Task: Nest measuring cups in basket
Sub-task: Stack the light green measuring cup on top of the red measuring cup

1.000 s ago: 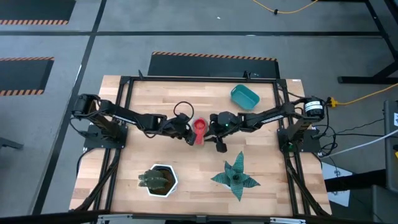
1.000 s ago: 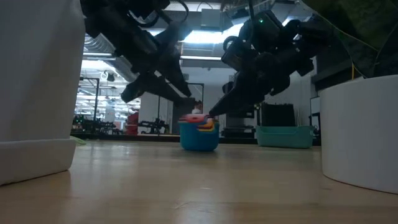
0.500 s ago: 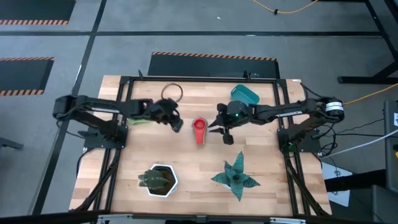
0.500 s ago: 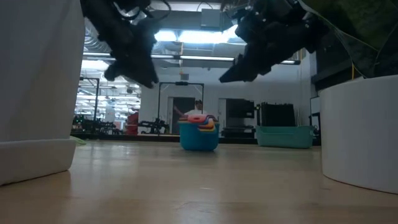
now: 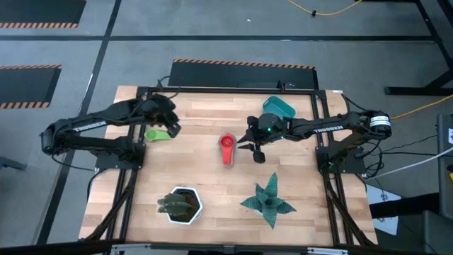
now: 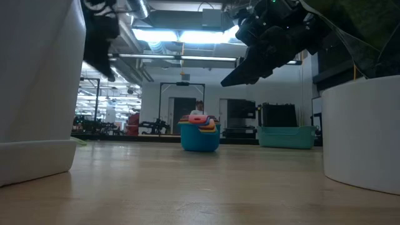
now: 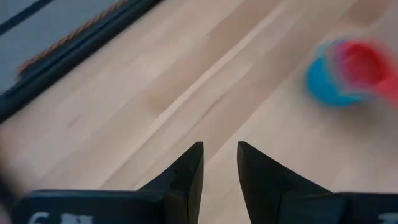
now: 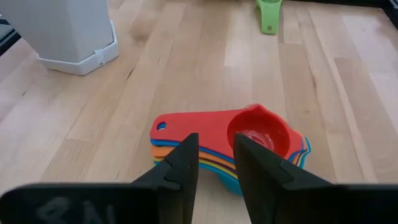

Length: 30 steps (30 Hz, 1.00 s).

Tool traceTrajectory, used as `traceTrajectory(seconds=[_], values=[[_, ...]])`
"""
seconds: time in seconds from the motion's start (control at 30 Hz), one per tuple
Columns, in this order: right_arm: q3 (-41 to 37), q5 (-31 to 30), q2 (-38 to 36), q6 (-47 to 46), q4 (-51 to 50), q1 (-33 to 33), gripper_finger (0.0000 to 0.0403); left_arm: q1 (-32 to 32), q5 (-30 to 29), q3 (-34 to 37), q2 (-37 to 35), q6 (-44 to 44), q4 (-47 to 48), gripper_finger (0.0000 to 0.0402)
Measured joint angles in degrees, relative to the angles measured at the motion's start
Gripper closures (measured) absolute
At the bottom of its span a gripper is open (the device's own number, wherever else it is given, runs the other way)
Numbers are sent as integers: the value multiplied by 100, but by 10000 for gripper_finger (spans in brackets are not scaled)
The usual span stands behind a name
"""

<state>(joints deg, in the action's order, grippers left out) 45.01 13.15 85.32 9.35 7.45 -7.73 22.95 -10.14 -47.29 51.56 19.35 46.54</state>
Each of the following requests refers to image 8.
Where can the blue measuring cup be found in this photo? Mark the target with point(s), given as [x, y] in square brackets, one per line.
[230, 185]

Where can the white hexagonal planter pot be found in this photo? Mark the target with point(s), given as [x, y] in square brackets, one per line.
[62, 31]

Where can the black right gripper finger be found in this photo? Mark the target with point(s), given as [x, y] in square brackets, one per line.
[264, 180]

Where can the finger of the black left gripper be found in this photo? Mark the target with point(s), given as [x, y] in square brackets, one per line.
[182, 174]

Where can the yellow measuring cup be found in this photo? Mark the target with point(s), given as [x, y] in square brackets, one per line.
[214, 166]

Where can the orange measuring cup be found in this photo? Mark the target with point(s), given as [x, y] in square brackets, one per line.
[161, 151]

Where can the red measuring cup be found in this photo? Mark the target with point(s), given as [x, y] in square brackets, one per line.
[202, 124]

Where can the lime green measuring cup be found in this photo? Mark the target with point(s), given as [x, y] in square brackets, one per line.
[269, 17]

